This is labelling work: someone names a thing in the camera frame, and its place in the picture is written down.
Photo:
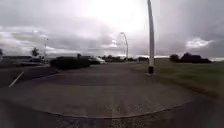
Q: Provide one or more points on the distant row of trees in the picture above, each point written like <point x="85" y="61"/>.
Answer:
<point x="116" y="58"/>

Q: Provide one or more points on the curved street lamp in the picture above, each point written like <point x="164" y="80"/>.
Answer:
<point x="126" y="45"/>

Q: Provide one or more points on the dark low hedge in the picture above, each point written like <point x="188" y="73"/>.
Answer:
<point x="70" y="63"/>

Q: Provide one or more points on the clump of dark trees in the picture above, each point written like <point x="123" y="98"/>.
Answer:
<point x="190" y="58"/>

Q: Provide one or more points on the small dark tree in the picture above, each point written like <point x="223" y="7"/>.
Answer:
<point x="35" y="52"/>

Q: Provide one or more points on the grey asphalt road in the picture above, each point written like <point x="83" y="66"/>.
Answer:
<point x="20" y="73"/>

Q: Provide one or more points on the tall pale lamp post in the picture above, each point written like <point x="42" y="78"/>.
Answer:
<point x="151" y="40"/>

